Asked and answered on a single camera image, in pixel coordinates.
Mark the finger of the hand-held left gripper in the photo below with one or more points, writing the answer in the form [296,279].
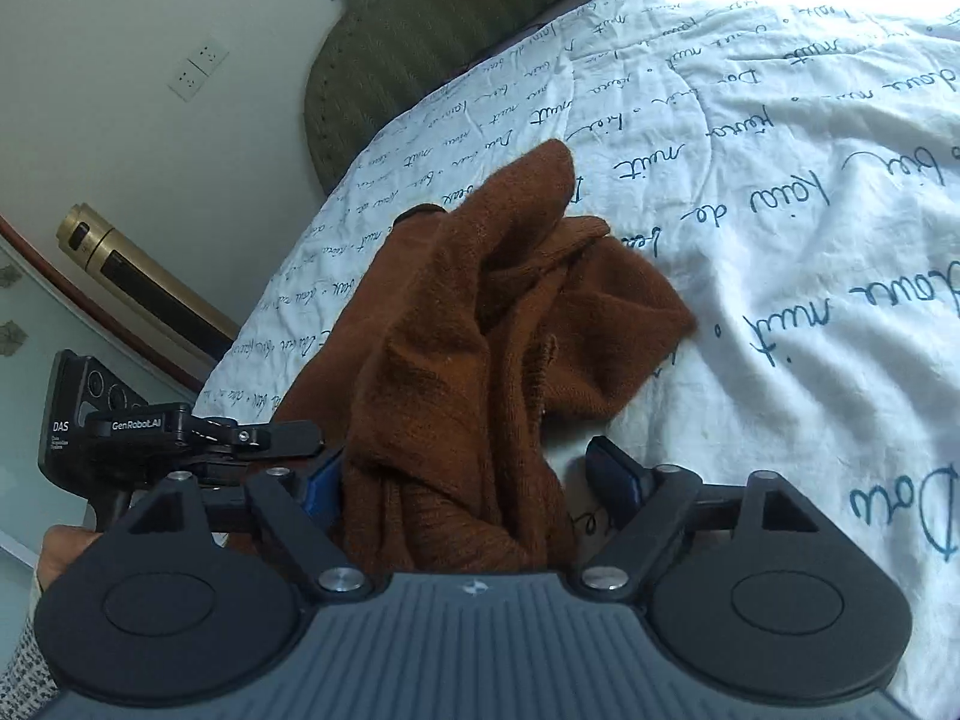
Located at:
[221,474]
[262,435]

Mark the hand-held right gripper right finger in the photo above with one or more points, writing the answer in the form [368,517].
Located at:
[615,469]

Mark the green padded headboard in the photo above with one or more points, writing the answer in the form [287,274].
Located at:
[390,52]

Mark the gold tower fan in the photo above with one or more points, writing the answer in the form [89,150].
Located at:
[135,270]

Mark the white script printed blanket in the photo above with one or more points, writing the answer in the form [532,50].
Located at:
[787,202]

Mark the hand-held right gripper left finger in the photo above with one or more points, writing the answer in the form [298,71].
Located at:
[322,484]

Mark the brown knit sweater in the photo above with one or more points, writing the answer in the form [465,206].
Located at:
[465,315]

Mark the person's left forearm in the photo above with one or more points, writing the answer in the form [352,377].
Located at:
[64,559]

